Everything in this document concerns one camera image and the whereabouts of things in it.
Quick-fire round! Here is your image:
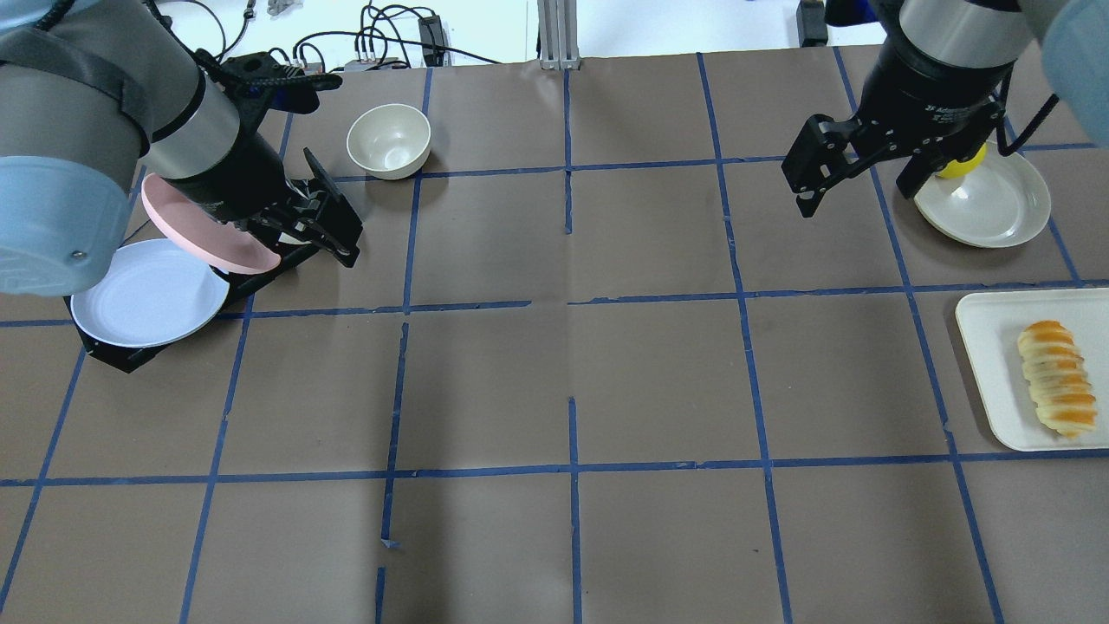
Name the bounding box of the aluminium frame post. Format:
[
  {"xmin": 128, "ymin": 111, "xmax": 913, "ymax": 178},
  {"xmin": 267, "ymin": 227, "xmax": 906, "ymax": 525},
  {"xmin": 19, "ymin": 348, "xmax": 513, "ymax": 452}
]
[{"xmin": 537, "ymin": 0, "xmax": 581, "ymax": 71}]

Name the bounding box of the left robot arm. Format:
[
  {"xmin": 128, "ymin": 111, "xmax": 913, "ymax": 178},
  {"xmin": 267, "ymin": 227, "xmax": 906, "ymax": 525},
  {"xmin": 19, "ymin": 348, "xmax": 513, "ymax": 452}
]
[{"xmin": 1, "ymin": 1, "xmax": 363, "ymax": 296}]

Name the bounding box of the light blue plate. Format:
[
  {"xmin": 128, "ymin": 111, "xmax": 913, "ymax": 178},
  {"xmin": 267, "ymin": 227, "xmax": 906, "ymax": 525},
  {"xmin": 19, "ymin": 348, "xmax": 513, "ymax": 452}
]
[{"xmin": 68, "ymin": 238, "xmax": 230, "ymax": 348}]

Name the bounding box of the cream bowl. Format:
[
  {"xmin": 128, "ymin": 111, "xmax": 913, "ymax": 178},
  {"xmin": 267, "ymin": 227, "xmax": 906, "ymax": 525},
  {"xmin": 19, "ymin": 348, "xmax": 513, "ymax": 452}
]
[{"xmin": 346, "ymin": 103, "xmax": 431, "ymax": 181}]

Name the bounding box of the cream rectangular tray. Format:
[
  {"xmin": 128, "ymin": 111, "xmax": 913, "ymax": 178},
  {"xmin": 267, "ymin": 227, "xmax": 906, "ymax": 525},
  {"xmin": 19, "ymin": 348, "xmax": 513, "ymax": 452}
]
[{"xmin": 955, "ymin": 288, "xmax": 1108, "ymax": 452}]

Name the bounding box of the cream round plate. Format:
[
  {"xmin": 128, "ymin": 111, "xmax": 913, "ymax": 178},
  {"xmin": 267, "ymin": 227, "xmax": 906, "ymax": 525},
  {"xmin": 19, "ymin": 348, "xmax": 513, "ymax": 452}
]
[{"xmin": 912, "ymin": 140, "xmax": 1054, "ymax": 249}]

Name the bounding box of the black cables bundle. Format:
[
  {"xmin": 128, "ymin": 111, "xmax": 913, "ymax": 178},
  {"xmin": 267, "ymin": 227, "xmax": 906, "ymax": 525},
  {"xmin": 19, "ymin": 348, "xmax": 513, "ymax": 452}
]
[{"xmin": 156, "ymin": 0, "xmax": 503, "ymax": 75}]

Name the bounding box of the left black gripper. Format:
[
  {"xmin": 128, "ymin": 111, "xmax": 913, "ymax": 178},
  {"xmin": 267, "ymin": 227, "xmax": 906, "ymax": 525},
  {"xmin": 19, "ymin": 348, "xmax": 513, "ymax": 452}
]
[{"xmin": 169, "ymin": 134, "xmax": 363, "ymax": 268}]

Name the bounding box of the black dish rack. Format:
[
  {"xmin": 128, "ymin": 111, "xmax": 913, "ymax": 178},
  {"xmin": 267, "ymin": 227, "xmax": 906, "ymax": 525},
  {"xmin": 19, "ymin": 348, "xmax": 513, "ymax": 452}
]
[{"xmin": 65, "ymin": 178, "xmax": 347, "ymax": 374}]

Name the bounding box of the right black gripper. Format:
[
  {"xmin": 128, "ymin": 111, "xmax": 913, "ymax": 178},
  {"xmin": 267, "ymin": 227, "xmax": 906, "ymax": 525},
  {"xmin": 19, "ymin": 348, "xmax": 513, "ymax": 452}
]
[{"xmin": 781, "ymin": 39, "xmax": 1010, "ymax": 218}]

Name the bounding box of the yellow lemon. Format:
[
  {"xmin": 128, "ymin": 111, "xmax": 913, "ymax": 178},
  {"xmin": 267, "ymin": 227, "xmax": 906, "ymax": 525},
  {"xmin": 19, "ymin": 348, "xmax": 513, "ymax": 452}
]
[{"xmin": 935, "ymin": 143, "xmax": 988, "ymax": 180}]

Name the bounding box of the pink plate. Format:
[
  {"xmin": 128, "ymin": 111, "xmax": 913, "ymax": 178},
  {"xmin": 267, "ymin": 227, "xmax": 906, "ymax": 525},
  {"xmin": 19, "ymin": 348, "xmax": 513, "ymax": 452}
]
[{"xmin": 141, "ymin": 173, "xmax": 282, "ymax": 274}]

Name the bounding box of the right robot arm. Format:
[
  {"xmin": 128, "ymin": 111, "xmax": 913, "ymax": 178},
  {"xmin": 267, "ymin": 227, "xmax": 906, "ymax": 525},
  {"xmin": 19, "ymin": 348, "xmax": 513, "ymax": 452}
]
[{"xmin": 781, "ymin": 1, "xmax": 1108, "ymax": 218}]

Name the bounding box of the striped bread roll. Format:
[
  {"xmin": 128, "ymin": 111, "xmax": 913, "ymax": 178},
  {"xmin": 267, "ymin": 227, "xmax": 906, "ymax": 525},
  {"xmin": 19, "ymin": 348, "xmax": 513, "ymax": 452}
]
[{"xmin": 1017, "ymin": 320, "xmax": 1098, "ymax": 439}]

